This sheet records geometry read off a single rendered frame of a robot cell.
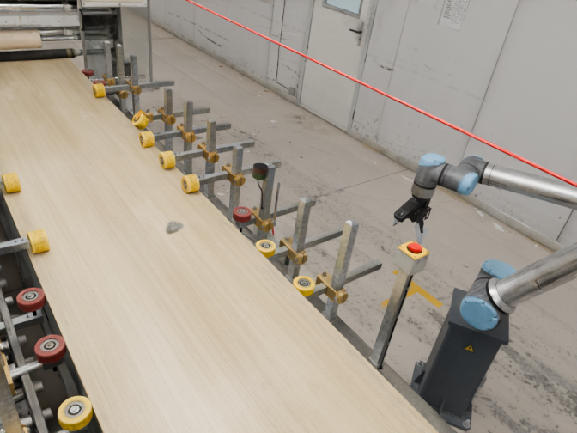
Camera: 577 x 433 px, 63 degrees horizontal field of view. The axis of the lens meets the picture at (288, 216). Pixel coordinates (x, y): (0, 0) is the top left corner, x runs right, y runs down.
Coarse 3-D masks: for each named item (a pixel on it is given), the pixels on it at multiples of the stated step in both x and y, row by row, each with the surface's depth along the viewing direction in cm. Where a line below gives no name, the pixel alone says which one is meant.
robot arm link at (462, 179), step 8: (448, 168) 176; (456, 168) 175; (464, 168) 176; (472, 168) 178; (440, 176) 176; (448, 176) 175; (456, 176) 174; (464, 176) 173; (472, 176) 172; (440, 184) 178; (448, 184) 176; (456, 184) 174; (464, 184) 173; (472, 184) 173; (464, 192) 174
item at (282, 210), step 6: (312, 198) 230; (288, 204) 222; (294, 204) 223; (312, 204) 229; (270, 210) 216; (276, 210) 217; (282, 210) 218; (288, 210) 221; (294, 210) 223; (252, 216) 210; (270, 216) 215; (276, 216) 218; (246, 222) 207; (252, 222) 210
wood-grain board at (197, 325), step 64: (64, 64) 334; (0, 128) 242; (64, 128) 251; (128, 128) 261; (64, 192) 200; (128, 192) 207; (192, 192) 213; (64, 256) 167; (128, 256) 171; (192, 256) 176; (256, 256) 181; (64, 320) 143; (128, 320) 146; (192, 320) 149; (256, 320) 153; (320, 320) 156; (128, 384) 128; (192, 384) 130; (256, 384) 133; (320, 384) 135; (384, 384) 138
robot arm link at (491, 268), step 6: (486, 264) 200; (492, 264) 201; (498, 264) 202; (504, 264) 203; (480, 270) 204; (486, 270) 198; (492, 270) 197; (498, 270) 198; (504, 270) 199; (510, 270) 199; (480, 276) 200; (486, 276) 198; (492, 276) 196; (498, 276) 194; (504, 276) 194
